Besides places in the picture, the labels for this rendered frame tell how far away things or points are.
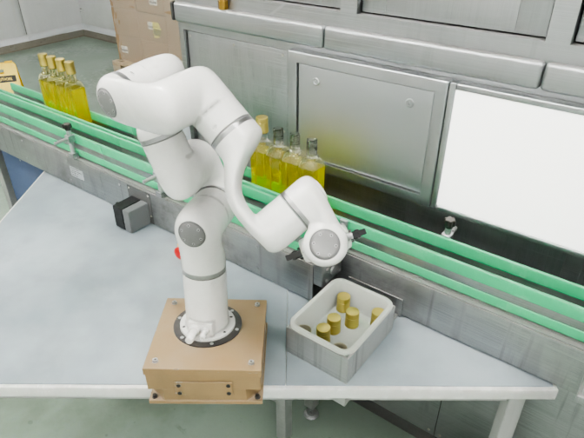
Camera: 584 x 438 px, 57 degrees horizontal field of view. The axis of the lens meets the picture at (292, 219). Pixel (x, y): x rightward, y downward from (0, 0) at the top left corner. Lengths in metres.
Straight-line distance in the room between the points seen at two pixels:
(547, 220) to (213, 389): 0.84
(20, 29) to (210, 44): 5.83
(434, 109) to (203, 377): 0.81
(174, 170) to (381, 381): 0.66
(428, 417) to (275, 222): 1.25
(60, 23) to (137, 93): 6.89
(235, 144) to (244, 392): 0.57
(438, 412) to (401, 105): 1.04
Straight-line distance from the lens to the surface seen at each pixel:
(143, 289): 1.55
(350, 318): 1.34
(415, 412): 2.00
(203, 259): 1.11
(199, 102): 0.89
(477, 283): 1.31
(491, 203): 1.39
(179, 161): 1.05
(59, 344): 1.46
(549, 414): 1.75
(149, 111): 0.88
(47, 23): 7.68
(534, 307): 1.30
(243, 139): 0.87
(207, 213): 1.08
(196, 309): 1.19
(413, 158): 1.43
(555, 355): 1.33
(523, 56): 1.29
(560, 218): 1.36
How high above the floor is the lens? 1.71
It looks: 32 degrees down
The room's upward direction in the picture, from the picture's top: straight up
